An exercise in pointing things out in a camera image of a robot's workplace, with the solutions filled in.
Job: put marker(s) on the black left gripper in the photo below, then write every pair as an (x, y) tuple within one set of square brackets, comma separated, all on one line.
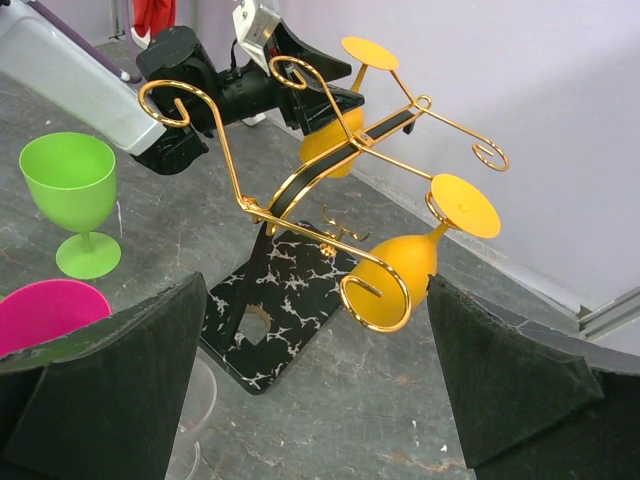
[(241, 94)]

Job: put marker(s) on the aluminium frame post right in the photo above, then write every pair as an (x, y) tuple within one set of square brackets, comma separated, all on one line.
[(610, 316)]

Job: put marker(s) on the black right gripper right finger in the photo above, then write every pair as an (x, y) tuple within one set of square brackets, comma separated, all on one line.
[(531, 402)]

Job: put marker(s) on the clear champagne glass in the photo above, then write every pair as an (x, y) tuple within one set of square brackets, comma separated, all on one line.
[(197, 409)]

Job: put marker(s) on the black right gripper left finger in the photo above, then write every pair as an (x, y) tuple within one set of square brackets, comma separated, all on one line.
[(103, 402)]

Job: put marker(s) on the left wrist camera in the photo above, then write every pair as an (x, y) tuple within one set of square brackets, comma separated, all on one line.
[(254, 23)]

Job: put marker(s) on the green wine glass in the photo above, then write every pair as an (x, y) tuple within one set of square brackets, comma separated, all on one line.
[(72, 180)]

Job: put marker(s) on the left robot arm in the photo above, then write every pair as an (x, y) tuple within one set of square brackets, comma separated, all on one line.
[(44, 54)]

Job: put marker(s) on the white clothes stand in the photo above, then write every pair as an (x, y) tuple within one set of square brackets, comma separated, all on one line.
[(141, 41)]

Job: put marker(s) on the red cloth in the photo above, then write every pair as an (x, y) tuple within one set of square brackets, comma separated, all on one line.
[(153, 16)]

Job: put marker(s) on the pink wine glass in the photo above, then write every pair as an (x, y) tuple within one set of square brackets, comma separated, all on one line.
[(47, 309)]

